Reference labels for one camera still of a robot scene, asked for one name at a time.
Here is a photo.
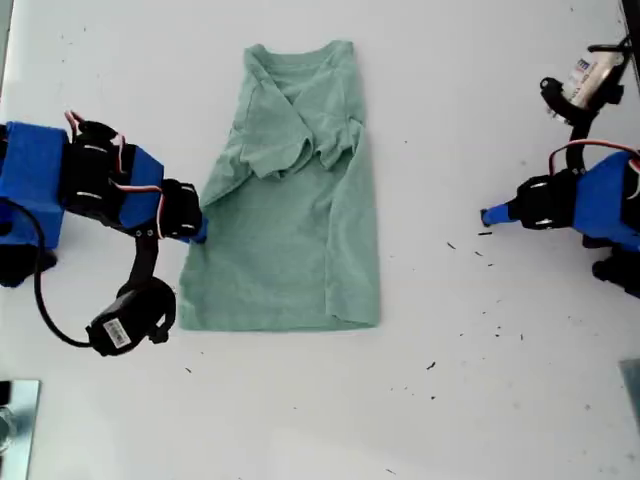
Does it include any mint green t-shirt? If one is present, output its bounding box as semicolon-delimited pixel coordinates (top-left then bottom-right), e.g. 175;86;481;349
178;39;384;333

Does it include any red white gripper wire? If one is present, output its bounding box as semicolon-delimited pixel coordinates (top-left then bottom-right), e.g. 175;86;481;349
110;180;167;240
548;140;640;176

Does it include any black camera stalk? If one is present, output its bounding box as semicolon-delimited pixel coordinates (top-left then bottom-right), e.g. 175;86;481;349
538;74;626;175
117;227;178;346

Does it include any black labelled camera box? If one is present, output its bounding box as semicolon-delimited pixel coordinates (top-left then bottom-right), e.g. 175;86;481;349
84;292;161;358

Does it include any white labelled camera box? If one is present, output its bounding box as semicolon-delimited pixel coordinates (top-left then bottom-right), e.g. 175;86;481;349
564;42;632;109

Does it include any black camera cable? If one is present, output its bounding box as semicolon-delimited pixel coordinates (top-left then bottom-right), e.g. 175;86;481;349
7;202;94;349

